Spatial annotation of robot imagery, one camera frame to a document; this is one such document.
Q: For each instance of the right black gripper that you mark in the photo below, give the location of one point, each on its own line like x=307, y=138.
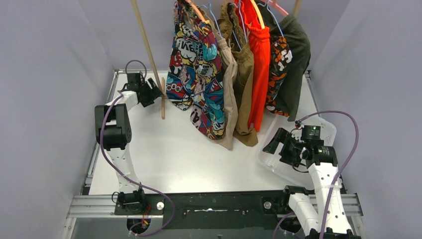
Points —
x=285, y=137

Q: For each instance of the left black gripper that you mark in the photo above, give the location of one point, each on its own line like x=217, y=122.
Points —
x=148, y=93

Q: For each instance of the comic print shorts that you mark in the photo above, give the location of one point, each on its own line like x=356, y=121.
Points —
x=195, y=76

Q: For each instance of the white plastic basket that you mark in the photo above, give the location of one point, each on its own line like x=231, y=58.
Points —
x=297, y=176

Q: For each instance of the wooden clothes hanger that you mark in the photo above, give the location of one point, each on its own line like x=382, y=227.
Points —
x=195, y=8

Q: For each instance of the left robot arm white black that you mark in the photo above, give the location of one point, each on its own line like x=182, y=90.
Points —
x=114, y=134

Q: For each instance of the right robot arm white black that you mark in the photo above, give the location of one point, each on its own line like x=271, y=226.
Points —
x=320, y=211

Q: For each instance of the beige shorts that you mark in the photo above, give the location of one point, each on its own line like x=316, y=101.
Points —
x=230, y=67

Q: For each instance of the dark green patterned shorts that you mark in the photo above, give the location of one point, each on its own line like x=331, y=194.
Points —
x=290, y=54

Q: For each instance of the olive brown shorts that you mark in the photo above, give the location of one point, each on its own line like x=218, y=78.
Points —
x=232, y=31

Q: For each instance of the red orange shorts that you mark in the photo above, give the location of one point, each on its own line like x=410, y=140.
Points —
x=259, y=86

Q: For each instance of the cream wooden hanger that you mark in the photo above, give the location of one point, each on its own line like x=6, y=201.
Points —
x=258, y=13

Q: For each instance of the pink plastic hanger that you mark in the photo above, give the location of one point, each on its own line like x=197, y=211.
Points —
x=274, y=4

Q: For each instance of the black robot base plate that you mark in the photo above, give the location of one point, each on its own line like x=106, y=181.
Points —
x=206, y=211

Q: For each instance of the light blue wire hanger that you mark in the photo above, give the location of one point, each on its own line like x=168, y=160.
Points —
x=207, y=8

